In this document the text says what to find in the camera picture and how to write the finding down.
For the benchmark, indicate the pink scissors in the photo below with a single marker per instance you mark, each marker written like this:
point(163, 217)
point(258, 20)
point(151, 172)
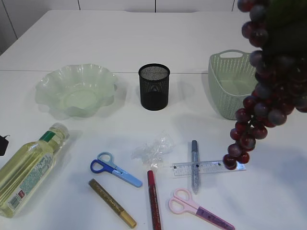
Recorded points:
point(182, 202)

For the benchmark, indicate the clear plastic sheet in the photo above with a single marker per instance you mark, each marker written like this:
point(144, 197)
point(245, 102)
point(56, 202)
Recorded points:
point(151, 154)

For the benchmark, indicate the red artificial grape bunch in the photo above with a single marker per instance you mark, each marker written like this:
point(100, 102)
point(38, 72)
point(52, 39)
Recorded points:
point(278, 31)

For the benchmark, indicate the silver glitter pen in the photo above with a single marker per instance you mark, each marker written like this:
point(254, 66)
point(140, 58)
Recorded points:
point(195, 178)

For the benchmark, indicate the gold glitter pen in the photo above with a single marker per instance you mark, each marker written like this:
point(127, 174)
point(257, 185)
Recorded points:
point(112, 203)

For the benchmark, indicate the red glitter pen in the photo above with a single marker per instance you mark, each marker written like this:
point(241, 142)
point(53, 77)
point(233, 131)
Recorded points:
point(156, 222)

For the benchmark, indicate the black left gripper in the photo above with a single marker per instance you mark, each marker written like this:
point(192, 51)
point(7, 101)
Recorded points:
point(3, 144)

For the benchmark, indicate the yellow oil bottle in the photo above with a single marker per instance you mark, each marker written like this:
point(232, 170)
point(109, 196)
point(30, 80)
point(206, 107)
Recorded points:
point(28, 167)

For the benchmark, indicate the clear plastic ruler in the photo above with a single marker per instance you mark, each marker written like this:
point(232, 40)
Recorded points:
point(205, 167)

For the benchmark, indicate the green woven plastic basket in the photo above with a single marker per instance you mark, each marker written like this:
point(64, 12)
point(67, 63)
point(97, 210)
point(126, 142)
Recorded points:
point(231, 79)

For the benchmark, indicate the pale green wavy plate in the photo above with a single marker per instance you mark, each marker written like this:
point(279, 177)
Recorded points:
point(77, 90)

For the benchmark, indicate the blue scissors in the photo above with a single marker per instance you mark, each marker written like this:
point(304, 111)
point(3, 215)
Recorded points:
point(105, 163)

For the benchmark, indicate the black mesh pen holder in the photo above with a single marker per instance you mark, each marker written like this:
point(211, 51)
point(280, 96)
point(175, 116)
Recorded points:
point(154, 86)

